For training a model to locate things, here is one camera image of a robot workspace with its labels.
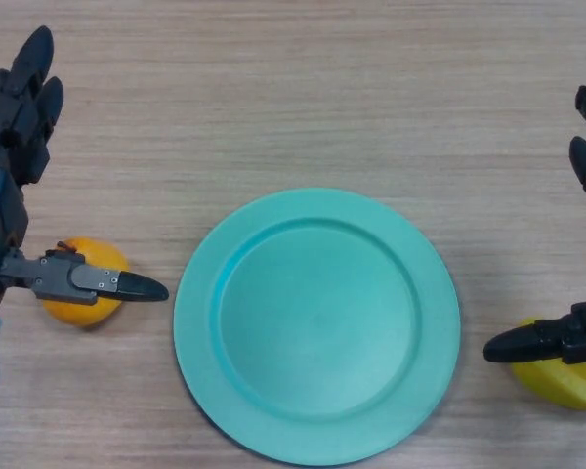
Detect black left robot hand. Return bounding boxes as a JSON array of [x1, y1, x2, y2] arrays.
[[0, 24, 170, 309]]

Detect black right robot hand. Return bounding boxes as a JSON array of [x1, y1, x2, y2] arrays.
[[482, 85, 586, 365]]

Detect yellow starfruit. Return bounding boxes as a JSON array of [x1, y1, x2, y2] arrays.
[[510, 317, 586, 410]]

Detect green round plate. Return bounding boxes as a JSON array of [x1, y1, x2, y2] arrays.
[[173, 188, 461, 466]]

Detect orange pear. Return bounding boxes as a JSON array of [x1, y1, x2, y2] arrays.
[[41, 236, 131, 327]]

